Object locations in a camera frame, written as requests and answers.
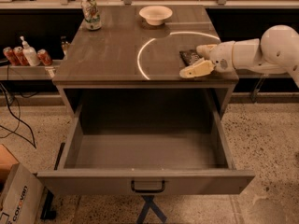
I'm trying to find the black drawer handle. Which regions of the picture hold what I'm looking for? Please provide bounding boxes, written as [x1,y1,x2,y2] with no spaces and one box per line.
[131,180,165,194]

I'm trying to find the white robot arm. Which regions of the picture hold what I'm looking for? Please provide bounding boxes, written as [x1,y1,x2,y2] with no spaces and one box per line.
[179,25,299,87]

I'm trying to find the open grey top drawer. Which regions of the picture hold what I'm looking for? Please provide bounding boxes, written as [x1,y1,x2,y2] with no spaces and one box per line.
[37,89,254,195]

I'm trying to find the red soda can right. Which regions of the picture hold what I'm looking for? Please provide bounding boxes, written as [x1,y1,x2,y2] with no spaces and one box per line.
[37,49,52,66]

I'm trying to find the grey low shelf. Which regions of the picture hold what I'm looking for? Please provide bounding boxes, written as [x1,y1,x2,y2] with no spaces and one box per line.
[0,60,61,81]

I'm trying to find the red soda can leftmost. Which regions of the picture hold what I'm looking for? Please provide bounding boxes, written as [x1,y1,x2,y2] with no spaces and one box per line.
[3,47,20,65]

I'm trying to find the black floor cables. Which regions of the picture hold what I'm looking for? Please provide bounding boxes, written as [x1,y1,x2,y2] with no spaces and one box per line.
[0,63,40,149]

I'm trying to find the white ceramic bowl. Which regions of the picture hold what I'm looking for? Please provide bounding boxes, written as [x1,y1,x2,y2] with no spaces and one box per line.
[139,6,173,26]

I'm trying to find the small clear bottle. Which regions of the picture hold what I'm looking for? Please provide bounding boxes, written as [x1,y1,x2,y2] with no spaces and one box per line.
[61,36,69,54]

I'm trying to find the red soda can middle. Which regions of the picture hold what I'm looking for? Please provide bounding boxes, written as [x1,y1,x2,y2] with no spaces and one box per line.
[13,47,29,66]

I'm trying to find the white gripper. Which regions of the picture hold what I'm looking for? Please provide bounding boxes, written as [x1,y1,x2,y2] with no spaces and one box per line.
[179,41,235,78]

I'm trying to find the cardboard box with print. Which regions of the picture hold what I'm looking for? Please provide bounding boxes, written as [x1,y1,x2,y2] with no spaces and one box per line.
[0,145,44,224]

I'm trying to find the grey cabinet with top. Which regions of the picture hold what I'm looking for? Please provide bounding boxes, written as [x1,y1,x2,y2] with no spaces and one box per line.
[53,5,238,114]

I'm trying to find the red soda can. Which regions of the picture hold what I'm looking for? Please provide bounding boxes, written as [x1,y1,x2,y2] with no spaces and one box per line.
[3,47,20,65]
[13,47,29,66]
[37,49,52,66]

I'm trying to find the tall green drink can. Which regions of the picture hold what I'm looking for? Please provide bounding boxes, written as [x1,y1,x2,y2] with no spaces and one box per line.
[81,0,102,31]

